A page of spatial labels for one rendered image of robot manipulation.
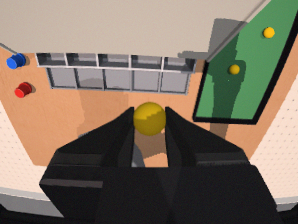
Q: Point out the blue plug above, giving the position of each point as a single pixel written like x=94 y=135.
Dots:
x=16 y=61

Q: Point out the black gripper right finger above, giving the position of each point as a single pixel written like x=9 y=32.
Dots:
x=192 y=145

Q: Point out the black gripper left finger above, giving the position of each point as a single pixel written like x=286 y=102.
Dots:
x=102 y=145

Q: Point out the yellow ball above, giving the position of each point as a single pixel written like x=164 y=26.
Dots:
x=149 y=118
x=234 y=69
x=268 y=32

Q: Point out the red plug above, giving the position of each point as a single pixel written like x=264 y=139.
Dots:
x=23 y=90

